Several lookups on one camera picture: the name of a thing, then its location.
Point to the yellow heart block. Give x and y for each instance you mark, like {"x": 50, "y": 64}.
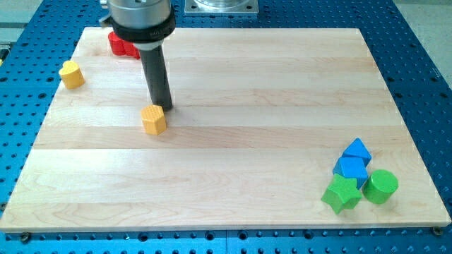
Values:
{"x": 71, "y": 75}

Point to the yellow hexagon block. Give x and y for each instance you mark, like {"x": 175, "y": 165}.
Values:
{"x": 153, "y": 119}

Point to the blue perforated table plate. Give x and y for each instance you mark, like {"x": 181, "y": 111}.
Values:
{"x": 29, "y": 79}

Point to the red block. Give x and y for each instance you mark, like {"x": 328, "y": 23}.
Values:
{"x": 120, "y": 47}

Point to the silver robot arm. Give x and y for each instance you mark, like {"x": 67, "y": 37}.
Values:
{"x": 145, "y": 24}

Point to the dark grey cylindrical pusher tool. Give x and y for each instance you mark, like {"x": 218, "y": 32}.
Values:
{"x": 155, "y": 71}

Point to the blue cube block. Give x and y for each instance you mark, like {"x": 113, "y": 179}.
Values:
{"x": 352, "y": 168}

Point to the light wooden board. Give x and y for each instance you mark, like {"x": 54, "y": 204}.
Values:
{"x": 260, "y": 118}

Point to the blue triangular block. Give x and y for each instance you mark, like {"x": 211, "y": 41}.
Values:
{"x": 358, "y": 149}

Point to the green star block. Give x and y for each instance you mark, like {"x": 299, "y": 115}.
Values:
{"x": 341, "y": 193}

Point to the green cylinder block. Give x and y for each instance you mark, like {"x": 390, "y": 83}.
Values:
{"x": 380, "y": 186}

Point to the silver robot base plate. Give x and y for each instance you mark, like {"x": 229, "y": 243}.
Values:
{"x": 220, "y": 6}

